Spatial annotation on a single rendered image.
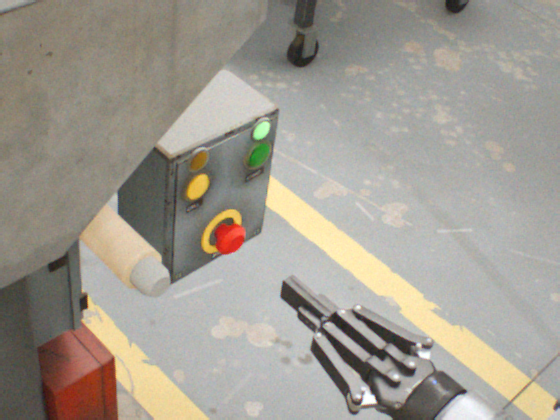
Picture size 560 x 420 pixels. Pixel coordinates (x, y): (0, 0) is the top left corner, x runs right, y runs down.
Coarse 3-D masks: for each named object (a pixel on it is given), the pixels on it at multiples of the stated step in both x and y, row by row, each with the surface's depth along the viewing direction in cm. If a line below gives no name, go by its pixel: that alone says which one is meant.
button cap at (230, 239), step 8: (224, 224) 102; (232, 224) 100; (216, 232) 101; (224, 232) 100; (232, 232) 100; (240, 232) 100; (224, 240) 100; (232, 240) 100; (240, 240) 101; (216, 248) 101; (224, 248) 100; (232, 248) 101
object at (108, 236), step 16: (96, 224) 60; (112, 224) 60; (128, 224) 61; (96, 240) 59; (112, 240) 59; (128, 240) 59; (144, 240) 60; (112, 256) 58; (128, 256) 58; (144, 256) 58; (160, 256) 59; (128, 272) 58
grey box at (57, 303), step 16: (64, 256) 116; (32, 272) 114; (48, 272) 116; (64, 272) 119; (80, 272) 122; (32, 288) 115; (48, 288) 118; (64, 288) 121; (80, 288) 124; (32, 304) 117; (48, 304) 120; (64, 304) 123; (80, 304) 124; (48, 320) 122; (64, 320) 125; (80, 320) 127; (48, 336) 124
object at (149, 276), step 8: (152, 256) 59; (136, 264) 58; (144, 264) 58; (152, 264) 58; (160, 264) 58; (136, 272) 58; (144, 272) 57; (152, 272) 57; (160, 272) 58; (136, 280) 58; (144, 280) 57; (152, 280) 57; (160, 280) 57; (168, 280) 58; (144, 288) 57; (152, 288) 57; (160, 288) 58; (152, 296) 58
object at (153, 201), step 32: (224, 96) 97; (256, 96) 98; (192, 128) 92; (224, 128) 93; (160, 160) 90; (224, 160) 95; (128, 192) 98; (160, 192) 92; (224, 192) 98; (256, 192) 103; (160, 224) 95; (192, 224) 97; (256, 224) 107; (192, 256) 101
